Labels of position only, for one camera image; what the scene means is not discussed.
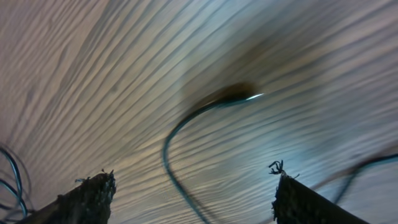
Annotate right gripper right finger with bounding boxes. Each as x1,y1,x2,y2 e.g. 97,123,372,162
269,161,368,224

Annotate long black USB cable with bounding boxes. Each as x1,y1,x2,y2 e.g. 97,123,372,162
161,81,398,224

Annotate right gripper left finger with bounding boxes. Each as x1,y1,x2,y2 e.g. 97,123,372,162
17,171,116,224

